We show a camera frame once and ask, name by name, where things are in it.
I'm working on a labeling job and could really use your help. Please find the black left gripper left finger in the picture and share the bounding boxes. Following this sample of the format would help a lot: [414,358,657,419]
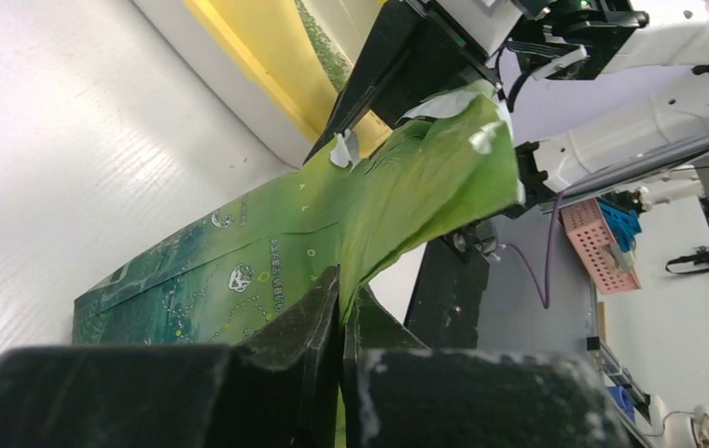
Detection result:
[0,267,341,447]

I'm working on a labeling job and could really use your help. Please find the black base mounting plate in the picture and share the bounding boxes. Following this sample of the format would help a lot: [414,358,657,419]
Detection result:
[404,238,489,349]

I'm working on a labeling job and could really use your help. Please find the blue plastic item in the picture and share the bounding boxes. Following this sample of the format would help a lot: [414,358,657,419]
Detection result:
[597,198,642,253]

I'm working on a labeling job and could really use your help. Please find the green cat litter bag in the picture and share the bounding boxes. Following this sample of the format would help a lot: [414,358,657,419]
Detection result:
[72,80,524,345]

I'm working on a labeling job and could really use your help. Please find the pink perforated basket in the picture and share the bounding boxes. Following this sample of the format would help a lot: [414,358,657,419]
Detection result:
[561,199,641,295]

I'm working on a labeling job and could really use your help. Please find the green litter granules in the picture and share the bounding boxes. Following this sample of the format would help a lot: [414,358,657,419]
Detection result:
[294,0,353,92]

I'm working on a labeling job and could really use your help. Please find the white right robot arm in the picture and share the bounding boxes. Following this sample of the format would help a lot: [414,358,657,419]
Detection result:
[314,1,709,206]

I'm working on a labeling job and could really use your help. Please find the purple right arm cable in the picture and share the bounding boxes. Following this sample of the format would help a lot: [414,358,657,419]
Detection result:
[499,191,569,311]

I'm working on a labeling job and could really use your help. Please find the yellow litter box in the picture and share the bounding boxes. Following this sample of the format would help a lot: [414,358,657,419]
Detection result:
[136,0,382,168]

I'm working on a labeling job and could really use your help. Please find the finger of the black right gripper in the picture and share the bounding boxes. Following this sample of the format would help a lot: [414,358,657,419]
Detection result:
[307,1,503,158]

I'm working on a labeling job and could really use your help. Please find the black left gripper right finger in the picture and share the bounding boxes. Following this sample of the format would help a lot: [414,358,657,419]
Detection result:
[341,289,630,447]

